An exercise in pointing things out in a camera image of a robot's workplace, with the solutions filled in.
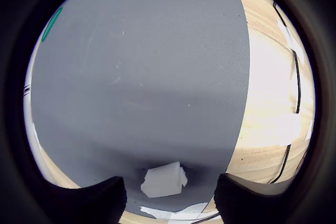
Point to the round green lid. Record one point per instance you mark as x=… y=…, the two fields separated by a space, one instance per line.
x=51 y=26

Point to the white tape piece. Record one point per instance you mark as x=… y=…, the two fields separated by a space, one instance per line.
x=290 y=129
x=291 y=40

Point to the dark grey mat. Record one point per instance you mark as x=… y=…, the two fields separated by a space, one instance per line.
x=144 y=77

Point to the small white plastic terminal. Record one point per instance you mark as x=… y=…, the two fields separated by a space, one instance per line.
x=164 y=180

